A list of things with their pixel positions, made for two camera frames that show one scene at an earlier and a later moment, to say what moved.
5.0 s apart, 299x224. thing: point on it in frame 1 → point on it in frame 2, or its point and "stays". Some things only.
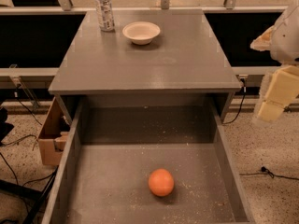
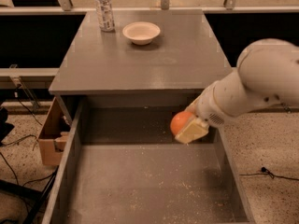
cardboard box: x=51 y=138 stays
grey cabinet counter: x=186 y=58 stays
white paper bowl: x=141 y=33 stays
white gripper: x=286 y=40 → x=207 y=106
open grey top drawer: x=147 y=159 stays
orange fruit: x=161 y=182 → x=178 y=119
